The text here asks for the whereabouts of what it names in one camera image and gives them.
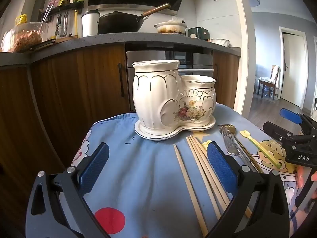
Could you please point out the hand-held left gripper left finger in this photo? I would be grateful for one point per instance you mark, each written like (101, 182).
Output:
(95, 166)

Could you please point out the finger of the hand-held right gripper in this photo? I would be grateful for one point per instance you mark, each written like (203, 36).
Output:
(291, 115)
(278, 132)

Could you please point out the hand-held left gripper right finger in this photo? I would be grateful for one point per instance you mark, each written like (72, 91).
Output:
(220, 166)

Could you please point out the silver fork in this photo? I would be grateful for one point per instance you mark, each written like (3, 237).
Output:
(231, 146)

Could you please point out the white floral ceramic utensil holder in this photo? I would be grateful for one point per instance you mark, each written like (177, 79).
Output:
(151, 96)

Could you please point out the person's right hand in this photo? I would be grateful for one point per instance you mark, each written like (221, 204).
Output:
(300, 177)

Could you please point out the wooden chair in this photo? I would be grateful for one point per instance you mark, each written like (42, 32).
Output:
(271, 81)

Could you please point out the white door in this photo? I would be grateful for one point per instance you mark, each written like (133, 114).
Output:
(293, 67)

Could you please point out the blue printed cloth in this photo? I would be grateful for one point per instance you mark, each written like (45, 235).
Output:
(148, 178)

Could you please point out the white ceramic drip tray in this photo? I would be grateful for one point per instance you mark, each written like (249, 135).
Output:
(153, 135)

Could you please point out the person's printed clothing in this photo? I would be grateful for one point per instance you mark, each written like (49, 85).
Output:
(305, 223)

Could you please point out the wooden kitchen cabinet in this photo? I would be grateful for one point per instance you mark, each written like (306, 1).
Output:
(74, 91)

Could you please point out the white bowl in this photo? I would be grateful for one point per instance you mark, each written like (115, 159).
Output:
(221, 42)

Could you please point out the steel built-in oven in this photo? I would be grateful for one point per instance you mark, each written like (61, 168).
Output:
(148, 57)

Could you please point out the green kitchen appliance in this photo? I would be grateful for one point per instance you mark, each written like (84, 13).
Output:
(198, 33)

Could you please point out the grey kitchen countertop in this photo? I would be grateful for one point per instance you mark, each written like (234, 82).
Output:
(99, 41)

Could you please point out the white tumbler with dark lid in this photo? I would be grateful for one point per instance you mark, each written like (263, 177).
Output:
(90, 24)

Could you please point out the hanging yellow kitchen spatula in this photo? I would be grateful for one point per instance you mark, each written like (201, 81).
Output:
(76, 22)

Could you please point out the clear jar of dried food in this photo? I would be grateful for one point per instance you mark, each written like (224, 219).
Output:
(24, 38)

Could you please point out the hanging metal tongs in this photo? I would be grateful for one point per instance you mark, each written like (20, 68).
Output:
(58, 23)
(65, 22)

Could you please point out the white clay pot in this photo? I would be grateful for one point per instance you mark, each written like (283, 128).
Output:
(171, 27)

